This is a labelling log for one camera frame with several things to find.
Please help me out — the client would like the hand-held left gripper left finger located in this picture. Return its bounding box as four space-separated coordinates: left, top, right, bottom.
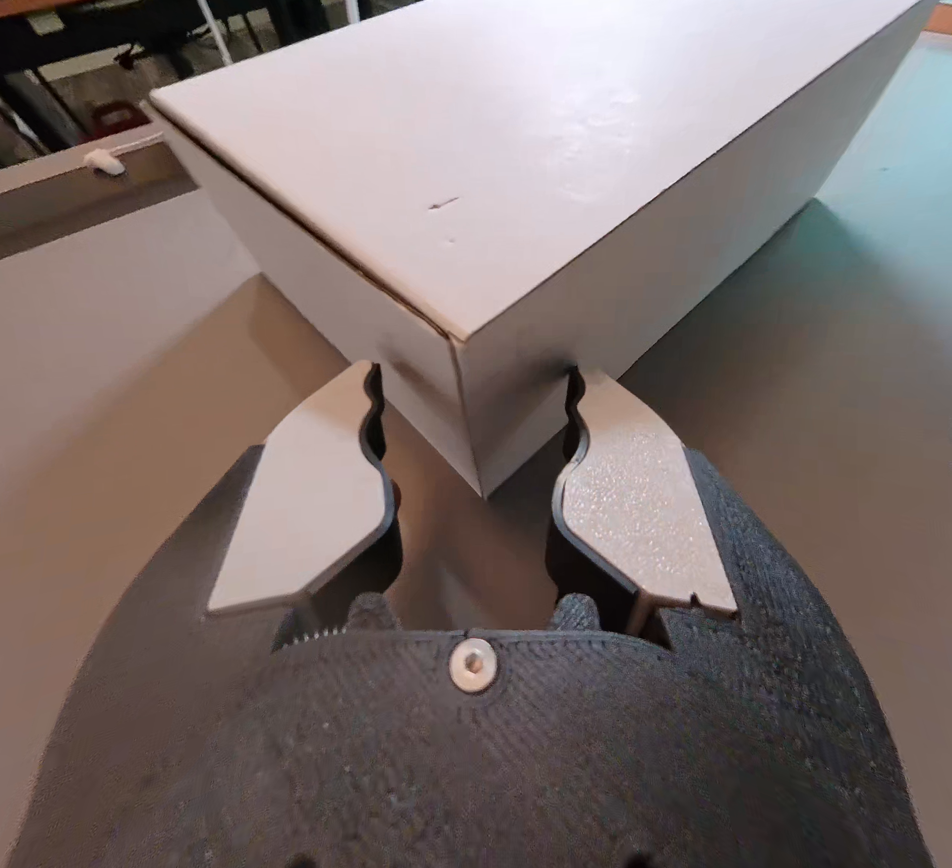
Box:
207 360 404 627

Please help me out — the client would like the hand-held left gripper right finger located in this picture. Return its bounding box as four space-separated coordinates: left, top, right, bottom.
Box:
545 366 740 637

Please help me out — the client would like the white cardboard box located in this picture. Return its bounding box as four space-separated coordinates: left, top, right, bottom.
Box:
149 0 952 500

